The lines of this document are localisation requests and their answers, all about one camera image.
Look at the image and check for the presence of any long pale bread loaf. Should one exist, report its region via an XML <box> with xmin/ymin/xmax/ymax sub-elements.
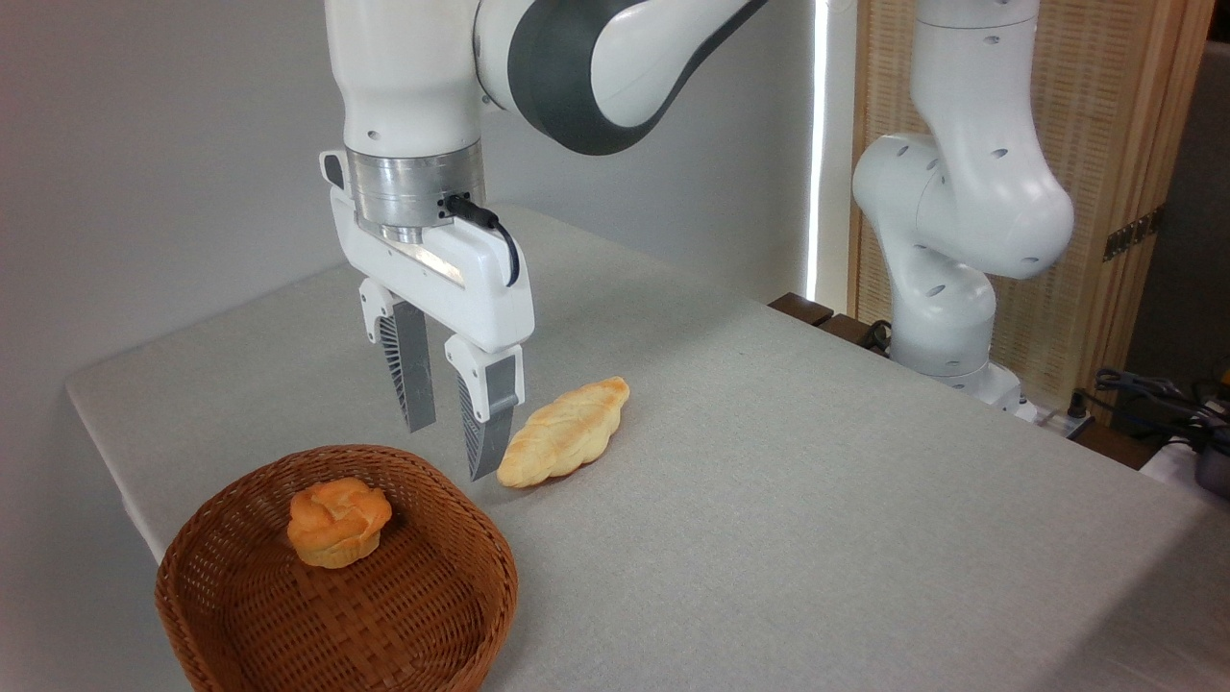
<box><xmin>497</xmin><ymin>377</ymin><xmax>632</xmax><ymax>489</ymax></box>

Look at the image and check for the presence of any black metal screen hinge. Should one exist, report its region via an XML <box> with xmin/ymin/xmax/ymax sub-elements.
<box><xmin>1103</xmin><ymin>206</ymin><xmax>1167</xmax><ymax>262</ymax></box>

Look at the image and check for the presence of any black cable bundle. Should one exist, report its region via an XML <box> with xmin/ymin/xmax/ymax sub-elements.
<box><xmin>1094</xmin><ymin>367</ymin><xmax>1230</xmax><ymax>455</ymax></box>

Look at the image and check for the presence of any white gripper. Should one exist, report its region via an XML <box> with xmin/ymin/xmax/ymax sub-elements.
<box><xmin>320</xmin><ymin>149</ymin><xmax>536</xmax><ymax>482</ymax></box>

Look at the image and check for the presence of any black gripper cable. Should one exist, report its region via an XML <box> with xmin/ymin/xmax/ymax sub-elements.
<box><xmin>444</xmin><ymin>194</ymin><xmax>522</xmax><ymax>289</ymax></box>

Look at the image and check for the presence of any brown wicker basket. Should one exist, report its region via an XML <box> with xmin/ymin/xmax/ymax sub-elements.
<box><xmin>155</xmin><ymin>444</ymin><xmax>520</xmax><ymax>692</ymax></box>

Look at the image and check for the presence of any wooden slatted folding screen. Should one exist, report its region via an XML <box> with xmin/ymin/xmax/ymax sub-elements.
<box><xmin>848</xmin><ymin>0</ymin><xmax>1218</xmax><ymax>426</ymax></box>

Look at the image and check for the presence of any round orange bread bun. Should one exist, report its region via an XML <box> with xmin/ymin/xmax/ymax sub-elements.
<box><xmin>287</xmin><ymin>478</ymin><xmax>394</xmax><ymax>570</ymax></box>

